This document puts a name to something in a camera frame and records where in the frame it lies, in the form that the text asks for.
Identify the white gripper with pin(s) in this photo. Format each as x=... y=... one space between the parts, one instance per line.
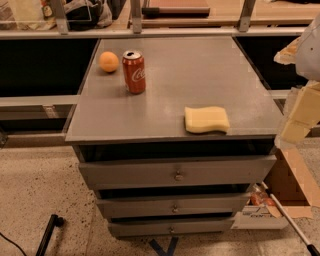
x=310 y=55

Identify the red coke can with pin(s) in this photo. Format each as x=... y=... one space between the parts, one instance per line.
x=134 y=71

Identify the yellow sponge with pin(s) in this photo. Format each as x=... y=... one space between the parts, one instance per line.
x=206 y=119

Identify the cardboard box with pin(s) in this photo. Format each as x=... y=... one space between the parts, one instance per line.
x=293 y=185

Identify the orange packet in box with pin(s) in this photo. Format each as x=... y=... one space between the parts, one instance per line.
x=259 y=197

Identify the grey drawer cabinet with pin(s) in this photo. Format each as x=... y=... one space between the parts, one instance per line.
x=110 y=124

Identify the top grey drawer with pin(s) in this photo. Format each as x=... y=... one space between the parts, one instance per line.
x=176 y=172

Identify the grey drawer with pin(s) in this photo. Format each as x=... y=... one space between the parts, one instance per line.
x=170 y=227
x=172 y=205
x=176 y=172

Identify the orange fruit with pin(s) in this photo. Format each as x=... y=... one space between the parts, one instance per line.
x=108 y=62

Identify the bottom grey drawer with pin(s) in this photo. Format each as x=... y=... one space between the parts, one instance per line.
x=170 y=227

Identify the middle grey drawer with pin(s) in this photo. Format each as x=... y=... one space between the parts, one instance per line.
x=172 y=205

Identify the dark bag on shelf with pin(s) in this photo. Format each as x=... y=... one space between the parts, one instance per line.
x=87 y=14

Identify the black bar on floor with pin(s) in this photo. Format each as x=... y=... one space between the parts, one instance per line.
x=54 y=221

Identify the metal railing frame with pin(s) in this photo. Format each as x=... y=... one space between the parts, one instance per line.
x=227 y=17

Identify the white stick black handle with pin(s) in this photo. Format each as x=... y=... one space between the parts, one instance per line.
x=310 y=247

